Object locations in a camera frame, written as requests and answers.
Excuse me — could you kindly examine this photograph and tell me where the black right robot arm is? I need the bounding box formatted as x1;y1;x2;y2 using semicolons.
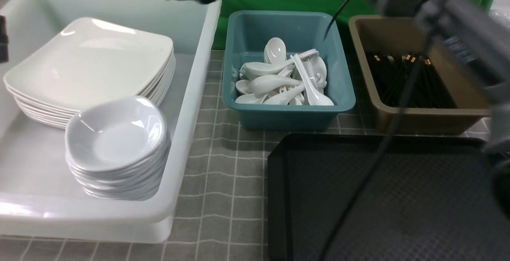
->
177;0;510;214

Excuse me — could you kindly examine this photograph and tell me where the white shallow bowl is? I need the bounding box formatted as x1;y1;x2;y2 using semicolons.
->
65;96;168;173

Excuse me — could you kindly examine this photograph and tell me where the white ceramic soup spoon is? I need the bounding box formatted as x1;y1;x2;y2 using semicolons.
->
291;54;334;106

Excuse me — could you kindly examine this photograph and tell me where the large white square plate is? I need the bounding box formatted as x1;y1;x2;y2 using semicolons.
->
4;17;174;112

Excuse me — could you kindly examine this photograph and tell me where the stack of white bowls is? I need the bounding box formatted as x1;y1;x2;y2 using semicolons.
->
65;136;171;201

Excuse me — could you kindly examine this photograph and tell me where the stack of white square plates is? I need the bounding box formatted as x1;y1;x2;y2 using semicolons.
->
6;54;176;129

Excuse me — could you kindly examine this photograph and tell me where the pile of white spoons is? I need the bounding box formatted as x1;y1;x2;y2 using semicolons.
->
235;37;328;105

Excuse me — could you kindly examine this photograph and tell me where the black serving tray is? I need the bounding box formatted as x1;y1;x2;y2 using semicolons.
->
267;133;510;261

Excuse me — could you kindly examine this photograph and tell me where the brown plastic bin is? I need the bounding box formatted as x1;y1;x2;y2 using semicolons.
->
348;15;490;135

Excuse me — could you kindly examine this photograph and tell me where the teal plastic bin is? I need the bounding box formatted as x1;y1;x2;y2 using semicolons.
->
222;10;356;131

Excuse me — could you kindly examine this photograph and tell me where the large white plastic tub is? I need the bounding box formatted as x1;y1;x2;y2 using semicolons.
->
0;0;222;243

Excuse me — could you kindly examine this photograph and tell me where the pile of black chopsticks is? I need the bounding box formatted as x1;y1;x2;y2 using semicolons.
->
365;52;457;109

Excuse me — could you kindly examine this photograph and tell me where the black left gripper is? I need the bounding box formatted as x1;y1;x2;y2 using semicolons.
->
0;16;9;63

